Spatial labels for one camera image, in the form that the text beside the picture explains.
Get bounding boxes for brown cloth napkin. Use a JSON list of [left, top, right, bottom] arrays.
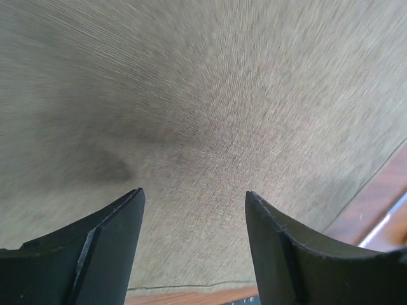
[[1, 1, 406, 294]]

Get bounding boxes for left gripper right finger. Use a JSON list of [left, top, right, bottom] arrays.
[[245, 191, 406, 304]]

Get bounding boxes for aluminium frame rail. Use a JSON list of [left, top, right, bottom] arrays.
[[357, 193, 407, 252]]

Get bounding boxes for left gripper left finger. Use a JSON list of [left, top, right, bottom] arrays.
[[1, 188, 146, 304]]

